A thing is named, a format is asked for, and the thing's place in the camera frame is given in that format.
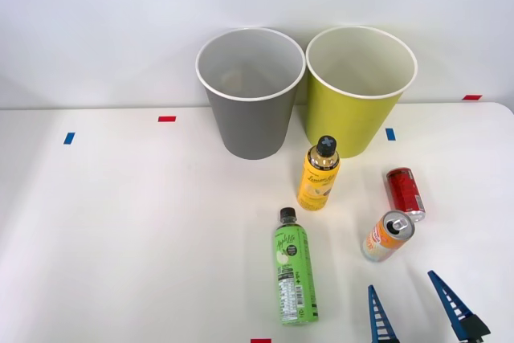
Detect yellow label plastic bottle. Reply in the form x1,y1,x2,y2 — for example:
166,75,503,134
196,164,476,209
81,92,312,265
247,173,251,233
296,135,342,212

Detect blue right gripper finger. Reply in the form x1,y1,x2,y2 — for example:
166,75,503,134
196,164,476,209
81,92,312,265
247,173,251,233
426,269,492,343
367,284,401,343

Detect yellow-green plastic waste bin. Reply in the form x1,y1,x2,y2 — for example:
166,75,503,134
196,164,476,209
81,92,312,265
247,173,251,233
304,25,419,160

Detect green label plastic bottle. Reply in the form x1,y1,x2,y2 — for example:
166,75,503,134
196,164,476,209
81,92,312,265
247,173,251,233
274,206,321,328

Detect orange drink can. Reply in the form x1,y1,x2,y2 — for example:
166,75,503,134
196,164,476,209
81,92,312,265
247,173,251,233
362,210,417,263

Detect red drink can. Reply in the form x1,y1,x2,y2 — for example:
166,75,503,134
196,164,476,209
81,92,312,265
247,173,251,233
385,166,426,223

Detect grey plastic waste bin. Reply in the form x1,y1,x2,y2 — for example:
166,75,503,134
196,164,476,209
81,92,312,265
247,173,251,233
195,27,306,161

